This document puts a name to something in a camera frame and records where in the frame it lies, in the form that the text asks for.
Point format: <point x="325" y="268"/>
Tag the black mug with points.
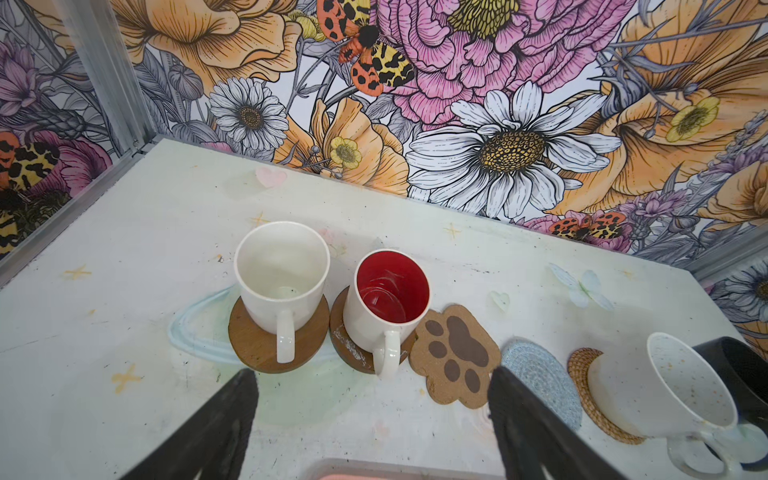
<point x="744" y="373"/>

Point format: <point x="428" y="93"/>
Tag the white mug red inside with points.
<point x="388" y="297"/>

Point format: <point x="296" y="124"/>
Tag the white mug off tray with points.
<point x="282" y="268"/>

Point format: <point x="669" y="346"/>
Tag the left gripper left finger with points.
<point x="212" y="443"/>

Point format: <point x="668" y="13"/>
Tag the grey blue round coaster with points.
<point x="540" y="371"/>

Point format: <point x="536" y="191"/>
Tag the glossy brown round coaster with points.
<point x="348" y="348"/>

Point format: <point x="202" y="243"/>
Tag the brown paw print coaster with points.
<point x="455" y="355"/>

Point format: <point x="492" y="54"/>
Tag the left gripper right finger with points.
<point x="533" y="442"/>

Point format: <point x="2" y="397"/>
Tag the matte brown round coaster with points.
<point x="256" y="348"/>

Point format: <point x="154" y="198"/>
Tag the woven wicker round coaster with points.
<point x="577" y="367"/>

